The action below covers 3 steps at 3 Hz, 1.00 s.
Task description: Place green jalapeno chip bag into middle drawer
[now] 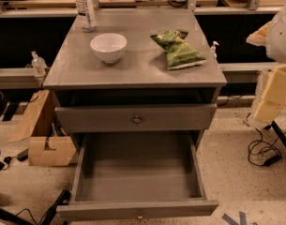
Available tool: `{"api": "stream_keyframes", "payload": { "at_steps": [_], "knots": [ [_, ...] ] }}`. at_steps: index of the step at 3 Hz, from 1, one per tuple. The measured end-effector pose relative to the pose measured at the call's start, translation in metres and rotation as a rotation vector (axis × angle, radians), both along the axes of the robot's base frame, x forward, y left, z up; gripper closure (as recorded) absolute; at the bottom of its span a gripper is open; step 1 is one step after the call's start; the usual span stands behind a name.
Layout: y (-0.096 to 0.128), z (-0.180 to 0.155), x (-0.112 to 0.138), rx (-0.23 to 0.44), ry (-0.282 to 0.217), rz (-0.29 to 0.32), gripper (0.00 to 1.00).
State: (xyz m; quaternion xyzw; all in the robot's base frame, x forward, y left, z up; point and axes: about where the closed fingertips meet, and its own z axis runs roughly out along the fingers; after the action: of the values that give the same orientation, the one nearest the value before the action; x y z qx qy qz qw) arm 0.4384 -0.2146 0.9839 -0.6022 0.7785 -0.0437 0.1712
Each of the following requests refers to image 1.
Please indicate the white ceramic bowl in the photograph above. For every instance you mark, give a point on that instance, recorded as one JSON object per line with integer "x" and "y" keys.
{"x": 109, "y": 47}

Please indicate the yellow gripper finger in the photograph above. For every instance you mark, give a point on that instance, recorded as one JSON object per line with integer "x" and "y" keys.
{"x": 258, "y": 38}
{"x": 273, "y": 98}

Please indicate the green jalapeno chip bag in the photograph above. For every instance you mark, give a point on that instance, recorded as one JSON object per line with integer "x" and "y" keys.
{"x": 178, "y": 52}

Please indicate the clear sanitizer bottle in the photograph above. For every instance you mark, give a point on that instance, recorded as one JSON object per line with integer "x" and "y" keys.
{"x": 38, "y": 64}

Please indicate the small black adapter left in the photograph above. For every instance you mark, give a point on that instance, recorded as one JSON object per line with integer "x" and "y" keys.
{"x": 21, "y": 156}

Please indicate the small white pump bottle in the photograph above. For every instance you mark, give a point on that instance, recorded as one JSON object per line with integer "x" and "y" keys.
{"x": 213, "y": 48}

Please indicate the grey upper drawer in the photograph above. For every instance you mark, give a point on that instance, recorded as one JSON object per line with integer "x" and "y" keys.
{"x": 135, "y": 118}

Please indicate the cardboard box pieces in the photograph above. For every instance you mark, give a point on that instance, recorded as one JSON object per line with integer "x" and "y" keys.
{"x": 38, "y": 126}

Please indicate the clear plastic water bottle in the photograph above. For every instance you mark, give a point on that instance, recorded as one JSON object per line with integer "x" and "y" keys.
{"x": 86, "y": 14}

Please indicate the grey drawer cabinet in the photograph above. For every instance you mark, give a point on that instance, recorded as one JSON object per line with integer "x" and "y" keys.
{"x": 78, "y": 78}

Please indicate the open middle drawer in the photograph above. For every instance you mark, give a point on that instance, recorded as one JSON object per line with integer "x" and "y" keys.
{"x": 137, "y": 175}

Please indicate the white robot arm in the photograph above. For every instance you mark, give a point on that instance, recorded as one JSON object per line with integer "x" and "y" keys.
{"x": 275, "y": 49}

